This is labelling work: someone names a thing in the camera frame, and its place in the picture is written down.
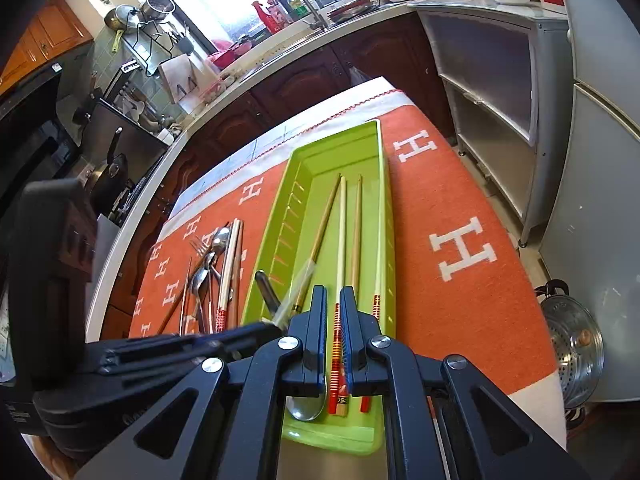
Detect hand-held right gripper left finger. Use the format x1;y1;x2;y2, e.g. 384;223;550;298
75;285;329;480

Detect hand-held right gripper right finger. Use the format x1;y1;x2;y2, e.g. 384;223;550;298
340;285;593;480

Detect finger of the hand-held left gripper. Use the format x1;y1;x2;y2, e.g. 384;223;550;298
100;350;251;376
107;322;287;358

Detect white spoon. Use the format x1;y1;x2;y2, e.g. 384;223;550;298
272;259;316;323

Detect medium metal spoon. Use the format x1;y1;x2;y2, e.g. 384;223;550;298
190;267;211;333

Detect large metal spoon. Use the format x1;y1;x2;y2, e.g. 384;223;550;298
254;270;328;422

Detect small metal spoon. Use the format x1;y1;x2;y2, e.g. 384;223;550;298
205;252;221;321

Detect metal fork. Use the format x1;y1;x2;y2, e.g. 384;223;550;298
189;234;216;266

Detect green plastic tray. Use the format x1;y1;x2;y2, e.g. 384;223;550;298
240;120;398;457

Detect stainless steel stove shield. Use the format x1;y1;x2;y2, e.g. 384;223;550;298
92;214;123;281
82;99;170;196

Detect orange patterned blanket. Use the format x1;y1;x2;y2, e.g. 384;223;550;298
127;87;563;441

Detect gas stove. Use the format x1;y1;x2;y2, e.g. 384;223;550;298
112;175;151;226

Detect black frying pan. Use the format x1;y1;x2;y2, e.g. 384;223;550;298
86;127;132;211

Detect black range hood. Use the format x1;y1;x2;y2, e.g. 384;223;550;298
0;57;83;211

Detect stainless steamer pot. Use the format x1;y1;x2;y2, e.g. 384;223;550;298
532;280;606;411

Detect white cutting board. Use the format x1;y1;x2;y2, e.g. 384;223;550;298
157;52;198;103

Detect pink plastic container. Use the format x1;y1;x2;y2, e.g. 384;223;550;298
197;80;226;103

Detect brown kitchen base cabinets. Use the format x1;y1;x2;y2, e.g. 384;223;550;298
107;12;458;321

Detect hanging plastic bag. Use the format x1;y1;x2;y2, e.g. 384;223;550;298
347;62;373;91

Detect white kitchen countertop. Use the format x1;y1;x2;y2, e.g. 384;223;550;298
82;0;426;341

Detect red basin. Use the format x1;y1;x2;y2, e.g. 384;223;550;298
207;37;253;63

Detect steel pot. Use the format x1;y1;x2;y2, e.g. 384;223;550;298
140;0;177;21

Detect grey refrigerator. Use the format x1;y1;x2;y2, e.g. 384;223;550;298
542;0;640;401

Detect grey sideboard cabinet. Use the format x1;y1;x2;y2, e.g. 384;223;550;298
410;0;571;246

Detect red spray bottle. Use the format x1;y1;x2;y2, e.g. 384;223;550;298
252;0;276;33

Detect stack of dishes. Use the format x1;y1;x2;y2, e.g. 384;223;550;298
327;0;381;23

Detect chrome kitchen faucet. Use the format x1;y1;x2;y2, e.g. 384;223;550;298
270;0;331;31

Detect orange wooden wall cabinet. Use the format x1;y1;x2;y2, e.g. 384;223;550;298
0;0;93;96

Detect wire wall rack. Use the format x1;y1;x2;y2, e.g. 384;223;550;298
120;25;186;78

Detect pan with green handle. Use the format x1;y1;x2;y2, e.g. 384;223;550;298
102;4;138;53

